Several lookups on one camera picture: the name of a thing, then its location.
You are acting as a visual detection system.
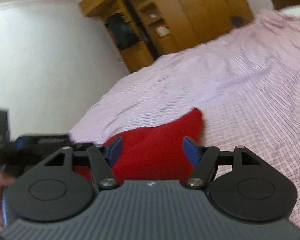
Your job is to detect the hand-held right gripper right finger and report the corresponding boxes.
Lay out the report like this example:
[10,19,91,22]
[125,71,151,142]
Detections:
[183,136,261,189]

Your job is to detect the white item on shelf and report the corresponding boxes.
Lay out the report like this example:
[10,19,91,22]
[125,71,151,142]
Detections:
[156,26,171,37]

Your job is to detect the wooden wardrobe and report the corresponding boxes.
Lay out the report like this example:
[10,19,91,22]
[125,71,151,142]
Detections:
[78,0,255,73]

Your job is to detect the bed with pink checkered sheet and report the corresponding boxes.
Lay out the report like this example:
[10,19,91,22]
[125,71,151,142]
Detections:
[69,5,300,233]

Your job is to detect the dark hanging clothes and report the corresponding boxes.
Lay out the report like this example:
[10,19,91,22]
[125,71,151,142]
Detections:
[105,12,141,51]

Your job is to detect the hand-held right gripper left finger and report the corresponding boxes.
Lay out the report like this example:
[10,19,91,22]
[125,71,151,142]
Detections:
[44,136,123,190]

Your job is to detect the red knit sweater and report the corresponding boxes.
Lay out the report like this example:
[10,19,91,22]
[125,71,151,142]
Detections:
[72,107,206,181]

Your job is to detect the small black object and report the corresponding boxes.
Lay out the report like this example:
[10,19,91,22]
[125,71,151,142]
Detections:
[229,16,243,27]

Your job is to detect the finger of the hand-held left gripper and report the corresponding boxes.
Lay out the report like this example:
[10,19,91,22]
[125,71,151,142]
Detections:
[71,142,95,152]

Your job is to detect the white pillow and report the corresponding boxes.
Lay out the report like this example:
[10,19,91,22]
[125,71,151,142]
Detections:
[277,4,300,18]

